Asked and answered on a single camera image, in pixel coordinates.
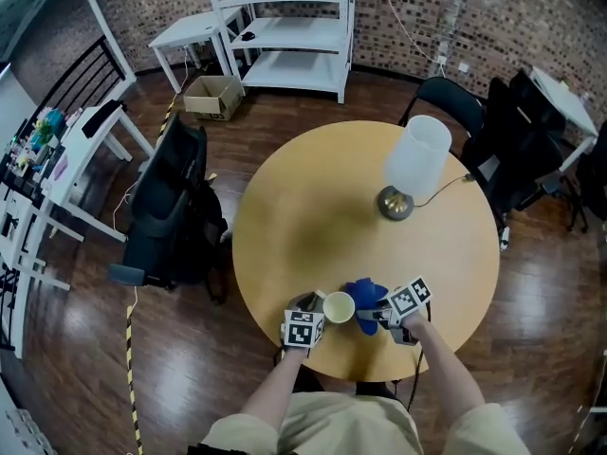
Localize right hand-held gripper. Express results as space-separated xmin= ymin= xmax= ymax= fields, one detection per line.
xmin=356 ymin=275 xmax=435 ymax=346

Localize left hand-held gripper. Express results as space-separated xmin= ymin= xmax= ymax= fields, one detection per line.
xmin=283 ymin=290 xmax=327 ymax=350

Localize blue cloth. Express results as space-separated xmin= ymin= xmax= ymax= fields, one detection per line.
xmin=344 ymin=277 xmax=391 ymax=337

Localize cream cup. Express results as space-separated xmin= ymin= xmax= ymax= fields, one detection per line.
xmin=322 ymin=290 xmax=356 ymax=325

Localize person's left forearm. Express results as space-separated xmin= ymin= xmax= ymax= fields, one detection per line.
xmin=239 ymin=346 xmax=309 ymax=440

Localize person's right forearm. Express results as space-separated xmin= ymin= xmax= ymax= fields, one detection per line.
xmin=405 ymin=313 xmax=487 ymax=428

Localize person's black trousers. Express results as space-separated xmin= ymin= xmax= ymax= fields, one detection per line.
xmin=293 ymin=367 xmax=404 ymax=402

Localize person's beige shirt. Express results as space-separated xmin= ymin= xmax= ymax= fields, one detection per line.
xmin=187 ymin=391 xmax=530 ymax=455

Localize white shade table lamp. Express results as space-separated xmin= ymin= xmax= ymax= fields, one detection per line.
xmin=377 ymin=114 xmax=453 ymax=222

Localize black office chair grey armrest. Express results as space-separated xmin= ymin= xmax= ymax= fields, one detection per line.
xmin=106 ymin=111 xmax=231 ymax=307

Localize yellow black striped floor tape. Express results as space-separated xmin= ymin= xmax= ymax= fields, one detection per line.
xmin=125 ymin=304 xmax=144 ymax=455

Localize black folding chair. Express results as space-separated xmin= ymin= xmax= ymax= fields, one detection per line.
xmin=397 ymin=76 xmax=486 ymax=144

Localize cardboard box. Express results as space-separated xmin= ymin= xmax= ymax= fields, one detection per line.
xmin=182 ymin=74 xmax=246 ymax=123

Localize white metal shelf rack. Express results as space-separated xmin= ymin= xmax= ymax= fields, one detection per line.
xmin=201 ymin=0 xmax=357 ymax=105

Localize white side table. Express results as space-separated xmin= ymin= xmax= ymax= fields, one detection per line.
xmin=528 ymin=65 xmax=601 ymax=173

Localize black pouch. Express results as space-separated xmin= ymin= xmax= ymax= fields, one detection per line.
xmin=81 ymin=100 xmax=125 ymax=139

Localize white low desk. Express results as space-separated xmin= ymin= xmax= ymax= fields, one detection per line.
xmin=0 ymin=182 xmax=72 ymax=293

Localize small white table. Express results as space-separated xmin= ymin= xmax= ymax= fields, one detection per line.
xmin=148 ymin=6 xmax=252 ymax=95

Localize black cluttered side table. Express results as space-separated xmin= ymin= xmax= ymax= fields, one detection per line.
xmin=0 ymin=130 xmax=58 ymax=193

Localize black metal railing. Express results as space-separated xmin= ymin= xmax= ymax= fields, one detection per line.
xmin=0 ymin=35 xmax=127 ymax=350

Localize brown lamp cable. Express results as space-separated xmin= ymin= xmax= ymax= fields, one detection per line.
xmin=412 ymin=173 xmax=477 ymax=208

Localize white floor cable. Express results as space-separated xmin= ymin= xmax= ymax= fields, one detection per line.
xmin=112 ymin=177 xmax=143 ymax=231

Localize white wall cable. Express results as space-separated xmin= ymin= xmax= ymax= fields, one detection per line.
xmin=377 ymin=0 xmax=448 ymax=78

